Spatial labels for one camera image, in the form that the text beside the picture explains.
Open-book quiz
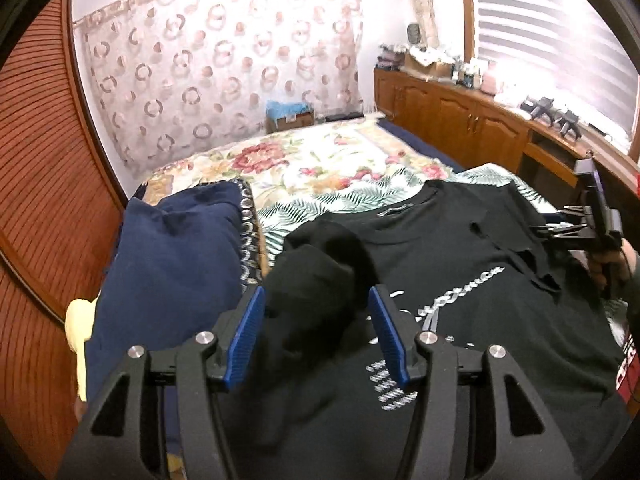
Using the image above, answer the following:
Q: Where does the white leaf-print blanket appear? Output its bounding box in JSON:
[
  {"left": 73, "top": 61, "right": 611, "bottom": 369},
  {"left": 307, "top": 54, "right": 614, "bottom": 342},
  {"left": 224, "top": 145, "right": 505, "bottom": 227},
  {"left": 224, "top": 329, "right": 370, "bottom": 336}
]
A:
[{"left": 252, "top": 162, "right": 561, "bottom": 281}]

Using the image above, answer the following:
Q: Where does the navy folded cloth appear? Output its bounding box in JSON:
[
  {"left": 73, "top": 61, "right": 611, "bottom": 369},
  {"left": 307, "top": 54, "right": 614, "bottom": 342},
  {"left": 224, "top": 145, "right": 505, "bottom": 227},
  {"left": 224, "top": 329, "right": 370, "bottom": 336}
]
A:
[{"left": 85, "top": 180, "right": 251, "bottom": 403}]

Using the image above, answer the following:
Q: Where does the circle-patterned curtain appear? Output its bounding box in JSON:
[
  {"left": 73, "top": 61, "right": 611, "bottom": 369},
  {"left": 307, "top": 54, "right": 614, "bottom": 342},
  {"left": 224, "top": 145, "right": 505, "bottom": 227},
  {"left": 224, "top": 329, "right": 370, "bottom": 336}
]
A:
[{"left": 74, "top": 0, "right": 367, "bottom": 181}]

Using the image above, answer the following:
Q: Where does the open cardboard box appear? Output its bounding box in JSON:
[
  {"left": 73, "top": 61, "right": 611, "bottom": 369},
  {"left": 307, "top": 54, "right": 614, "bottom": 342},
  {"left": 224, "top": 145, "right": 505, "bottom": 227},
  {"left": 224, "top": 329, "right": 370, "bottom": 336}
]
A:
[{"left": 404, "top": 51, "right": 452, "bottom": 80}]

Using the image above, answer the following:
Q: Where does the person's right forearm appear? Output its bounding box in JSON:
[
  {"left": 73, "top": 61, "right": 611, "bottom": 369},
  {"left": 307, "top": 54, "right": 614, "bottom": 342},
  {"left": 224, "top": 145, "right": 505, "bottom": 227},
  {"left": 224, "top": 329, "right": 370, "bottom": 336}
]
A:
[{"left": 620, "top": 271, "right": 640, "bottom": 318}]

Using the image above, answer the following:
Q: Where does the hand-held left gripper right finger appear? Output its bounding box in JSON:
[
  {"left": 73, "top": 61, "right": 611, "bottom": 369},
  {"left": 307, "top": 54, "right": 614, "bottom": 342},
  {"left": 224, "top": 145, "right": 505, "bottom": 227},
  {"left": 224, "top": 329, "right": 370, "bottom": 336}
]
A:
[{"left": 368, "top": 284, "right": 583, "bottom": 480}]

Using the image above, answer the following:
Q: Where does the red printed cloth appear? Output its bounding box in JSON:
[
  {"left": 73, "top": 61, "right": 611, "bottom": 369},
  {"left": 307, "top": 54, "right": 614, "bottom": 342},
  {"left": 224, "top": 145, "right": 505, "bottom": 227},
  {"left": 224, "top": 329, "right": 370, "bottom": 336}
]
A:
[{"left": 616, "top": 319, "right": 640, "bottom": 397}]

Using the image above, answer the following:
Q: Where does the black ring-patterned folded cloth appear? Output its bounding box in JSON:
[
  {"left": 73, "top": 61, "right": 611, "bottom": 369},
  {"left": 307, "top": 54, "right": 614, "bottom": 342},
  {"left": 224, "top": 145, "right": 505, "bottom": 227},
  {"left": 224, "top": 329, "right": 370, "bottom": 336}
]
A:
[{"left": 239, "top": 179, "right": 266, "bottom": 296}]

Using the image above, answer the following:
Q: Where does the wooden cabinet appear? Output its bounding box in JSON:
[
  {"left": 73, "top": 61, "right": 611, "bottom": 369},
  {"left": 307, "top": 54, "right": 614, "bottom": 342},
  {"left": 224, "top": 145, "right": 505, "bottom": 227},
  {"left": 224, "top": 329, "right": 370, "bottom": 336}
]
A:
[{"left": 374, "top": 66, "right": 640, "bottom": 211}]

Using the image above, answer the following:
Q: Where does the beige lace curtain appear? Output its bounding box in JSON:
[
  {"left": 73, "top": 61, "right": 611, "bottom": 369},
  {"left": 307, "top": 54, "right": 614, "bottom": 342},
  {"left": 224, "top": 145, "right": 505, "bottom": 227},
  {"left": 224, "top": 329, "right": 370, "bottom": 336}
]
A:
[{"left": 404, "top": 0, "right": 439, "bottom": 50}]

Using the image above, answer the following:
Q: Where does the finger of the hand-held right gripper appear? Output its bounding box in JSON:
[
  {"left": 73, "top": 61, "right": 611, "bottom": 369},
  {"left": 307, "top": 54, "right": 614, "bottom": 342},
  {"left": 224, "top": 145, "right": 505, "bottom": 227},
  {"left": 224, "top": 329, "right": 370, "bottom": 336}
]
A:
[
  {"left": 547, "top": 236, "right": 593, "bottom": 254},
  {"left": 531, "top": 223, "right": 591, "bottom": 239}
]

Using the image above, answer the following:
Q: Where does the pink packet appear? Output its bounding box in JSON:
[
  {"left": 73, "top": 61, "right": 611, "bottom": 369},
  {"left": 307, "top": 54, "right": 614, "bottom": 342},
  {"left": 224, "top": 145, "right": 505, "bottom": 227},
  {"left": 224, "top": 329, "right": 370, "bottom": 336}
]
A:
[{"left": 481, "top": 62, "right": 504, "bottom": 94}]

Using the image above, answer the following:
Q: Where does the yellow folded cloth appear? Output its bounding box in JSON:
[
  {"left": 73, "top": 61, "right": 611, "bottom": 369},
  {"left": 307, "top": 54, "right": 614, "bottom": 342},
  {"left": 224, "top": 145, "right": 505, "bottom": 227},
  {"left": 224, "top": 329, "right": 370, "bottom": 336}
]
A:
[{"left": 65, "top": 297, "right": 99, "bottom": 403}]

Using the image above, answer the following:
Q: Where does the stack of small boxes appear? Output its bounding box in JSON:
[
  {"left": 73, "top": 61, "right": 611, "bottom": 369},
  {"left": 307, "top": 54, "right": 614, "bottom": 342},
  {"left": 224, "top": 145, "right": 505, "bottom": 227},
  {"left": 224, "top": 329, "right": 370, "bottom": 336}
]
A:
[{"left": 377, "top": 42, "right": 404, "bottom": 69}]

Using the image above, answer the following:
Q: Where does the black gadget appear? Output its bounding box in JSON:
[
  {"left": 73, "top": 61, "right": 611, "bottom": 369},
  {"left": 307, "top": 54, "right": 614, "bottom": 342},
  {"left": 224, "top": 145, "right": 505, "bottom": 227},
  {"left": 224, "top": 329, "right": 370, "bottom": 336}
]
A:
[
  {"left": 521, "top": 96, "right": 557, "bottom": 124},
  {"left": 554, "top": 106, "right": 584, "bottom": 141}
]

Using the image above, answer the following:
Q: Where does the striped window blind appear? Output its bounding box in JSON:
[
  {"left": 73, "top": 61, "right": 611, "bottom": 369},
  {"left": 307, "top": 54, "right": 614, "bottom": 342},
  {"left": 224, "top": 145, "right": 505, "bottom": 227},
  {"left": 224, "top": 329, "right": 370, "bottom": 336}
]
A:
[{"left": 472, "top": 0, "right": 640, "bottom": 153}]

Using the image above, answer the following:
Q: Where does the wooden louvered wardrobe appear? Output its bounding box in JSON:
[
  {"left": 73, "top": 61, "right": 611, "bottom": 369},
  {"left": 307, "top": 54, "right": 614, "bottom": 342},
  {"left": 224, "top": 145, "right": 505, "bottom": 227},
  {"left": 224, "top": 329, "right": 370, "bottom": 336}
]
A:
[{"left": 0, "top": 0, "right": 129, "bottom": 466}]

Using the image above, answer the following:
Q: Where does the floral bedspread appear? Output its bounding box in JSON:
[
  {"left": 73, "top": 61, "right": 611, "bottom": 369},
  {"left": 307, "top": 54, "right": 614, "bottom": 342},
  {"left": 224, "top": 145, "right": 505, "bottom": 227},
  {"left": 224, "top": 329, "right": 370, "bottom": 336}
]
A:
[{"left": 135, "top": 117, "right": 451, "bottom": 206}]

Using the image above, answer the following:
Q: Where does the navy bed sheet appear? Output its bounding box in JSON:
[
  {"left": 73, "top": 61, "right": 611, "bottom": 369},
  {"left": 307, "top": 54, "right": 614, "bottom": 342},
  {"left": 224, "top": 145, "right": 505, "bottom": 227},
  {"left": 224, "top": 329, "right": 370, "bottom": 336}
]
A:
[{"left": 377, "top": 119, "right": 467, "bottom": 173}]

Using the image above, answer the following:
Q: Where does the person's right hand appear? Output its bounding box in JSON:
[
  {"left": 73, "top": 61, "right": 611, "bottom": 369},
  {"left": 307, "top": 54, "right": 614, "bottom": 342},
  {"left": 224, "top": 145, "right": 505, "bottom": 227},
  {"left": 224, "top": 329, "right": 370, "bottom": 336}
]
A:
[{"left": 587, "top": 239, "right": 640, "bottom": 297}]

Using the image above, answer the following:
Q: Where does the black printed t-shirt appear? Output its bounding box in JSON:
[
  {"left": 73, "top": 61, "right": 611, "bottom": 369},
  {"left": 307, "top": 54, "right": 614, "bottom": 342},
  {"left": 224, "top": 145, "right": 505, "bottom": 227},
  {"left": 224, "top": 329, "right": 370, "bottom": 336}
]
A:
[{"left": 235, "top": 178, "right": 632, "bottom": 480}]

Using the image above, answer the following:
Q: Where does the blue plastic bag pile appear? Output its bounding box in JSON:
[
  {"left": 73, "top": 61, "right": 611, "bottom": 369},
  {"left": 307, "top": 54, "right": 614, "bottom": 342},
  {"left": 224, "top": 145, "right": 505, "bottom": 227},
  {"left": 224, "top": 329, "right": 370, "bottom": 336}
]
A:
[{"left": 266, "top": 99, "right": 314, "bottom": 118}]

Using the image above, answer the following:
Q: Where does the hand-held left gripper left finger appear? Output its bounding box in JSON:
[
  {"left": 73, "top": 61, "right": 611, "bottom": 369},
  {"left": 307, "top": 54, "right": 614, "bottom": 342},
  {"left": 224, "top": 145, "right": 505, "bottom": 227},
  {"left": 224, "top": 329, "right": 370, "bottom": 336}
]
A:
[{"left": 57, "top": 285, "right": 267, "bottom": 480}]

